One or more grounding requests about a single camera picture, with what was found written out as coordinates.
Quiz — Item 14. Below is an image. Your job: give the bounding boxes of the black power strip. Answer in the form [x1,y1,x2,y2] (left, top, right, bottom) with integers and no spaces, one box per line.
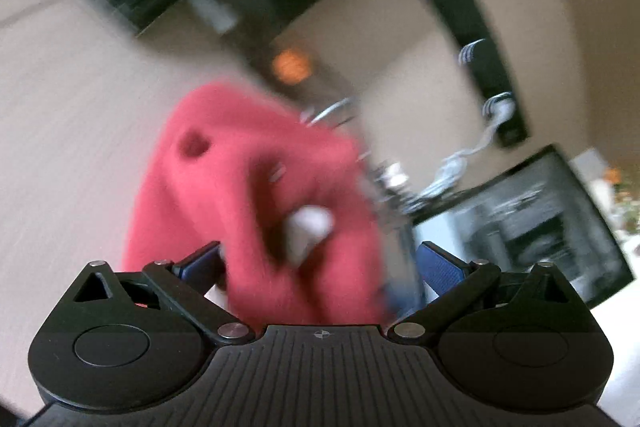
[400,0,531,151]

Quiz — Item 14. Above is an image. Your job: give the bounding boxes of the white cable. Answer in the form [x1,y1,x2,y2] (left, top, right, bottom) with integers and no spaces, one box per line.
[420,97,517,204]

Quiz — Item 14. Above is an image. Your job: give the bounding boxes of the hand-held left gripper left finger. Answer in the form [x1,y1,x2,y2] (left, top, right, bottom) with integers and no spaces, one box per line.
[72,242,255,349]

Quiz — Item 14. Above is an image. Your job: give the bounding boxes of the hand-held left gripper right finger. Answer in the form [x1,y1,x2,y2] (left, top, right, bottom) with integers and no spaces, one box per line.
[387,241,571,349]

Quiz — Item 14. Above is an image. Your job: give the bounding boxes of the red hooded sweatshirt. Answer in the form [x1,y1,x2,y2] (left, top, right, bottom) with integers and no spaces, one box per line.
[122,82,398,325]

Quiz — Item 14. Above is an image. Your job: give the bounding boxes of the black framed monitor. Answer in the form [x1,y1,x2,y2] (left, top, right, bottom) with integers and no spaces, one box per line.
[412,146,636,310]

